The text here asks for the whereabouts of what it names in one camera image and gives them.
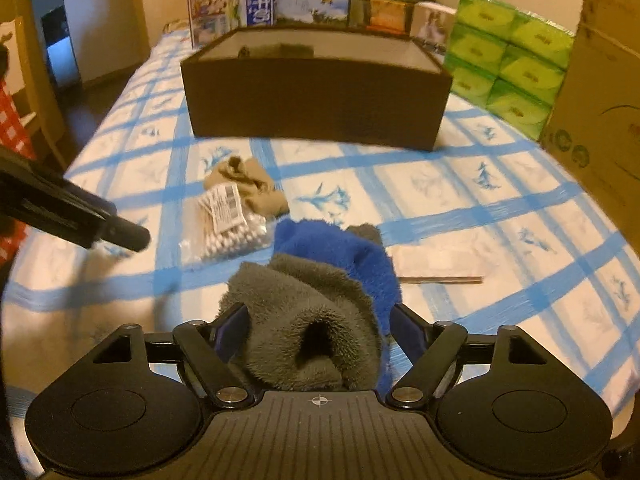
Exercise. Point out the cotton swab bag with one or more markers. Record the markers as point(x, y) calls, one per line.
point(218, 226)

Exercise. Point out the upper instant noodle bowl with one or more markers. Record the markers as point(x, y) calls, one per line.
point(389, 16)

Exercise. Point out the blue cartoon milk carton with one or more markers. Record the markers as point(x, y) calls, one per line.
point(211, 19)

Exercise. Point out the white paper sachet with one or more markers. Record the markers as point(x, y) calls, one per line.
point(427, 264)

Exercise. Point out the blue grey fleece glove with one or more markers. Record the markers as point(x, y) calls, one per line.
point(319, 310)

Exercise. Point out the blue checkered bed sheet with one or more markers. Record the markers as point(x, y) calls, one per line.
point(553, 262)

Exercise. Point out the beige thin sock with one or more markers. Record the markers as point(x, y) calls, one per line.
point(256, 188)

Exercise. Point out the large brown cardboard box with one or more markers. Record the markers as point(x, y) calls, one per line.
point(593, 131)

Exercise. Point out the cow picture milk box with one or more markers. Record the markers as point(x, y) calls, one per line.
point(332, 13)

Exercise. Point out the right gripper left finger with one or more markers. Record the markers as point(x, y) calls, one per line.
point(208, 348)

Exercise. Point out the grey knit sock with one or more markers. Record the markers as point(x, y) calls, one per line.
point(276, 51)

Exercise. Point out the dark brown open box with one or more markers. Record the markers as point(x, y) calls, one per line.
point(360, 87)

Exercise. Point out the red checkered cloth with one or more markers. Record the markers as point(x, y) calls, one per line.
point(17, 209)

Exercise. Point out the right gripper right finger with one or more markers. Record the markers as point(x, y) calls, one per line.
point(433, 350)

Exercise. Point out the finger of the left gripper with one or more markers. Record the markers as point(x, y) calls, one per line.
point(69, 212)

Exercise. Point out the green tissue pack bundle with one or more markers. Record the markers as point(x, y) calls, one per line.
point(509, 62)

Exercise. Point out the white humidifier product box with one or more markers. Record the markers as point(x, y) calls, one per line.
point(432, 24)

